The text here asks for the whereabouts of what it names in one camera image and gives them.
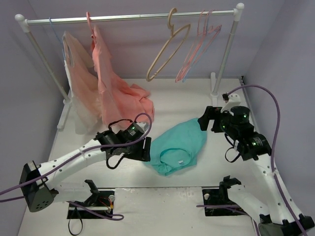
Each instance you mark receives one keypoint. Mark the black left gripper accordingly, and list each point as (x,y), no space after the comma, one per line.
(143,149)

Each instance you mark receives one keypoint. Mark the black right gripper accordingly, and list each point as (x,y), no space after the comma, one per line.
(212,119)

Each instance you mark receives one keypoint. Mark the teal t shirt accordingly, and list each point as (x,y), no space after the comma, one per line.
(177,148)

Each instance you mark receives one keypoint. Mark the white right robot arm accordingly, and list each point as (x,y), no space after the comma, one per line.
(276,214)

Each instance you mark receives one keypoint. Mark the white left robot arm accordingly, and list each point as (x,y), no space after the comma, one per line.
(45,183)

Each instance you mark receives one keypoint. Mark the salmon pink t shirt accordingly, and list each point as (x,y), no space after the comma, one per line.
(119,100)

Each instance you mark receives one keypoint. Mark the pink plastic hanger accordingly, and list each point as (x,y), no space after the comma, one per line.
(194,51)

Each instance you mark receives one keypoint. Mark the pale peach t shirt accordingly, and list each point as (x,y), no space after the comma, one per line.
(83,84)

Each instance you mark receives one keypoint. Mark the pink hanger holding shirt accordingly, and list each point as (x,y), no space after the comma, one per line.
(90,25)

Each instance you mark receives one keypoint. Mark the blue hanger holding shirt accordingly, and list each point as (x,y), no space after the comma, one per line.
(57,37)

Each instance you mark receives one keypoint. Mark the white metal clothes rack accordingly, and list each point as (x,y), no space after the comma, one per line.
(215,80)

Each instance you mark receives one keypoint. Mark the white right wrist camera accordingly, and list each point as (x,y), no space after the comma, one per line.
(231,101)

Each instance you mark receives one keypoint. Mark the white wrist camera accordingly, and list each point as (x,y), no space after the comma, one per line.
(231,101)
(144,126)

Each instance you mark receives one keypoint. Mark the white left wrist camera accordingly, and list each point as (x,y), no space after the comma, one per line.
(144,126)

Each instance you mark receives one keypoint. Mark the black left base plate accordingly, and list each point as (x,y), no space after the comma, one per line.
(103,205)

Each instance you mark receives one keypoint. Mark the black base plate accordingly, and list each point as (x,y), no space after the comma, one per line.
(216,206)
(103,205)

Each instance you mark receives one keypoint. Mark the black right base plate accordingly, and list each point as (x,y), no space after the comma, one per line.
(216,206)

